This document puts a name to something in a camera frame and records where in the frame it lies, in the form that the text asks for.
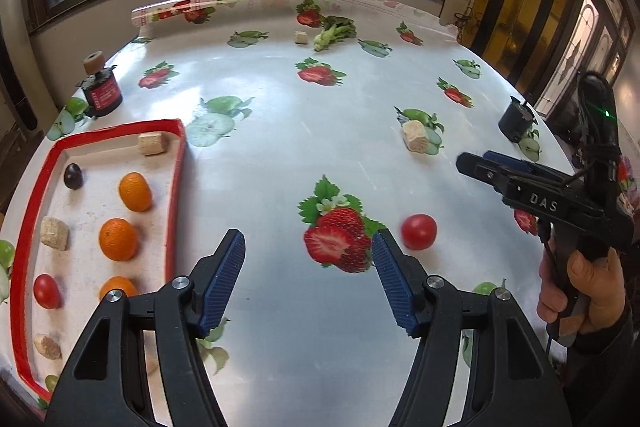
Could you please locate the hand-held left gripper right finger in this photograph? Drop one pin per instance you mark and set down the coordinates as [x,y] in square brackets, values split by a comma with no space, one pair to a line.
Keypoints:
[392,282]

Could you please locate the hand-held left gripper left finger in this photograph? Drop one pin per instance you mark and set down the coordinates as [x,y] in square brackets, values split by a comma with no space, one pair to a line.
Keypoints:
[222,279]

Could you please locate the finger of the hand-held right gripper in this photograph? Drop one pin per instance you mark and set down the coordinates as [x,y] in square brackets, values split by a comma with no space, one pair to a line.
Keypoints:
[520,168]
[482,169]

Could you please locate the red tomato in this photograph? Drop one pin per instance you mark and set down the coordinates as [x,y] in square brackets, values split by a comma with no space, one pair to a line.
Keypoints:
[419,232]
[47,291]

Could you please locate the orange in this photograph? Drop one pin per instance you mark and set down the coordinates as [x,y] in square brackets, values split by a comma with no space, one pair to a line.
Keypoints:
[118,239]
[135,192]
[117,286]

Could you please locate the beige bread cube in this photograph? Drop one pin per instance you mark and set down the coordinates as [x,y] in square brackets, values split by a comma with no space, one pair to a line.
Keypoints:
[151,143]
[47,347]
[301,37]
[416,137]
[54,233]

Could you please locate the red rimmed white tray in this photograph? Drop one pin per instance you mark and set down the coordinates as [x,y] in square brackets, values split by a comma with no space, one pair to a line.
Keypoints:
[85,207]

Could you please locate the dark purple grape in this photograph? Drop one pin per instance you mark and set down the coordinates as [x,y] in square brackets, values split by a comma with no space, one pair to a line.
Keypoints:
[73,176]

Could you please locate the person's right forearm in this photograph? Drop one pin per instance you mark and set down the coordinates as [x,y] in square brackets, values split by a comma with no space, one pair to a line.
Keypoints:
[605,372]

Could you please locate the person's right hand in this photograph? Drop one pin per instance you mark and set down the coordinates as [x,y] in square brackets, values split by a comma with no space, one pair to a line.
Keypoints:
[605,289]

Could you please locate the plain black motor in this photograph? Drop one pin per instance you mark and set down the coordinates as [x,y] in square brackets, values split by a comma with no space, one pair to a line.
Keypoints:
[516,123]

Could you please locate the fruit printed tablecloth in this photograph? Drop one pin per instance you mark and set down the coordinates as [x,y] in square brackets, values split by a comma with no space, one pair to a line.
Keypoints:
[300,132]

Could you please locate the white patterned glass door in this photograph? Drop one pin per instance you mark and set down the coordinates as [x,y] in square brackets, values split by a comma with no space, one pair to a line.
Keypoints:
[605,22]

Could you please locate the green leafy vegetable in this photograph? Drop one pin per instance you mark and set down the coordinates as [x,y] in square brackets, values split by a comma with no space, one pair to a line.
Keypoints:
[334,32]

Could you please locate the black motor with red label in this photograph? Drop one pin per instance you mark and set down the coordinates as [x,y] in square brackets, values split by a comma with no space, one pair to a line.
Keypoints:
[102,97]

